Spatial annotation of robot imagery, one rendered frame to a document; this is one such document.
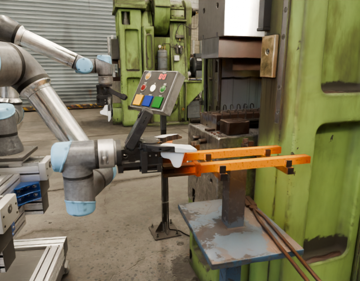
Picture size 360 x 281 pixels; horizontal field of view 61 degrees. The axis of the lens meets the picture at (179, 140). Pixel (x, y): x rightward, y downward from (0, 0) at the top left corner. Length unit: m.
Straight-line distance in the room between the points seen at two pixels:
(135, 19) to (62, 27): 3.37
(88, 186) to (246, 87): 1.31
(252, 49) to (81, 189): 1.11
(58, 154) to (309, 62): 0.94
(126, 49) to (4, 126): 4.91
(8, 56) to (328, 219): 1.45
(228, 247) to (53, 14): 8.78
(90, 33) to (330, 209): 8.49
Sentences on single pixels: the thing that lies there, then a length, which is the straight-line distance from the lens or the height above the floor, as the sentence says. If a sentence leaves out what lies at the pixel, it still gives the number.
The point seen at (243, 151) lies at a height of 0.96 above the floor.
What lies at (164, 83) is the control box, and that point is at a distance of 1.98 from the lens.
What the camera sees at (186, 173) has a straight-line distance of 0.85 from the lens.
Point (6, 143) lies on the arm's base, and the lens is 1.65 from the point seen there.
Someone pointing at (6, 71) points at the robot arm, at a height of 1.22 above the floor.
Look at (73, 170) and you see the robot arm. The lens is 0.78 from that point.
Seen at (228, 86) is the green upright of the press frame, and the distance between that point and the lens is 1.83.
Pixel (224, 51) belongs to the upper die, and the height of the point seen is 1.30.
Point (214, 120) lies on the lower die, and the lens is 1.54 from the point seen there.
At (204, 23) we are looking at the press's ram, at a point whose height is 1.44.
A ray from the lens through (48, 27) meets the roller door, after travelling 9.34.
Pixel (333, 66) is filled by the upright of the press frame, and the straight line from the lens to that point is 1.43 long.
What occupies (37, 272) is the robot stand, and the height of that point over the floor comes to 0.23.
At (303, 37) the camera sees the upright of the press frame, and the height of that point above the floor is 1.34.
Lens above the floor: 1.23
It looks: 14 degrees down
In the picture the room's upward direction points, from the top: straight up
